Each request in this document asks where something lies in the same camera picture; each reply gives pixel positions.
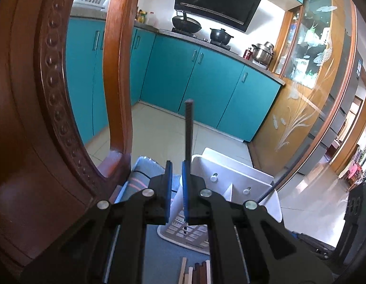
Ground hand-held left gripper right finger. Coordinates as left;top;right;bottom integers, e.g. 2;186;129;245
182;160;335;284

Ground etched glass sliding door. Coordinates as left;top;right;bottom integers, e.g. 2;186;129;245
251;0;359;184

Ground black range hood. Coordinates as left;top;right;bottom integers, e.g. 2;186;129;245
174;0;266;33

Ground red-brown chopstick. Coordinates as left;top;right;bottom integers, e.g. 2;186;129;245
201;259;211;284

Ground dark grey chopstick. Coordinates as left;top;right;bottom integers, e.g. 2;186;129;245
184;99;194;235

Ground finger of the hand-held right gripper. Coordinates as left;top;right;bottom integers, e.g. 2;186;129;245
291;231;343;261

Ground stainless steel pot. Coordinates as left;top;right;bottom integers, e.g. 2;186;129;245
252;42;275;65

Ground striped blue cloth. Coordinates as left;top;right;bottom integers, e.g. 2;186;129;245
114;155;169;205

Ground blue table mat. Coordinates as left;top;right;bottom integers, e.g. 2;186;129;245
143;225;213;284

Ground black wok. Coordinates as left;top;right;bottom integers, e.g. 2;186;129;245
172;10;203;34

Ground gas stove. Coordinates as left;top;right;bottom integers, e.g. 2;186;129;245
159;28;232;51

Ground black clay pot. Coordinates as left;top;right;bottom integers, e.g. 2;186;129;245
209;28;234;44

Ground carved wooden chair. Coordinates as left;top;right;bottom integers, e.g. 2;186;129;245
0;0;145;284

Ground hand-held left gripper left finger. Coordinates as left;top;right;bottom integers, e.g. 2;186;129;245
21;160;173;284

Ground group of condiment bottles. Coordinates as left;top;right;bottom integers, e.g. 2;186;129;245
136;9;158;28

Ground pink cloth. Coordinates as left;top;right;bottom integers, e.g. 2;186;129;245
347;161;361;181

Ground teal lower kitchen cabinets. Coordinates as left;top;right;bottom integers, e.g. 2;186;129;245
65;16;286;142

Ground light wooden chopstick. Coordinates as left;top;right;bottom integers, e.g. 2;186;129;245
178;257;188;284

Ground white plastic utensil holder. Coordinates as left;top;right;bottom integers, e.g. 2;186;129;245
158;146;283;247

